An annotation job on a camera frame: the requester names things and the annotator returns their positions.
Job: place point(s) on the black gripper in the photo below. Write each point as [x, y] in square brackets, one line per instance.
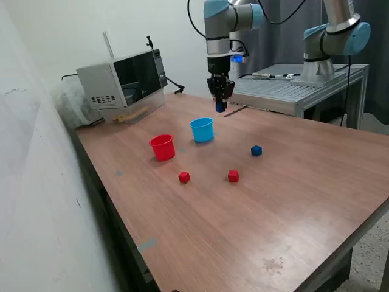
[218, 67]

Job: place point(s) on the blue cube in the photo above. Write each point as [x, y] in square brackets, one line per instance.
[256, 151]
[221, 108]

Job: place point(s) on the red cube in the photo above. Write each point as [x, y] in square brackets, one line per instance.
[233, 176]
[184, 177]

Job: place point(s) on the grey blue UR5e robot arm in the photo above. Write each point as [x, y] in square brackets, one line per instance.
[334, 33]

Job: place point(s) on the blue plastic bin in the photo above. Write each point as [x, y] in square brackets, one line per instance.
[202, 132]

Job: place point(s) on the red plastic bin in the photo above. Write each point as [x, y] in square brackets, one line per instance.
[162, 150]

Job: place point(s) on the thin wooden strip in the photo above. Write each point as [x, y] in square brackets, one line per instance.
[234, 112]

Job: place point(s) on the aluminium profile robot stand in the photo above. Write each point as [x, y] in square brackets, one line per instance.
[267, 91]

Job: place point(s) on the white warning tag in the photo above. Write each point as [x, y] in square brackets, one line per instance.
[290, 77]

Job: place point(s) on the clear plastic riser box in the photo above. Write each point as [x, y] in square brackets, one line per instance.
[152, 106]

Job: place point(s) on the aluminium base mounting plate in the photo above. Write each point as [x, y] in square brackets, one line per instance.
[307, 82]

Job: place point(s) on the silver microwave oven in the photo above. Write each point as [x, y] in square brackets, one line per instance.
[133, 76]

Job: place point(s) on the light wooden piece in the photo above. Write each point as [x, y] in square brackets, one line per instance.
[130, 115]

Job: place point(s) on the thin white rod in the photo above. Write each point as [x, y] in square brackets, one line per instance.
[108, 44]

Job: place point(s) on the clear plastic bag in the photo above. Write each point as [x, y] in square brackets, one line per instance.
[70, 103]

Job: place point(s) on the blue tape mark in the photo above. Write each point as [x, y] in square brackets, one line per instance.
[147, 245]

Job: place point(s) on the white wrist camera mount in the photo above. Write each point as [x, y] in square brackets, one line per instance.
[235, 68]

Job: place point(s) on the black mini ball-head mount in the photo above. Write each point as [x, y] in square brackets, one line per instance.
[149, 42]

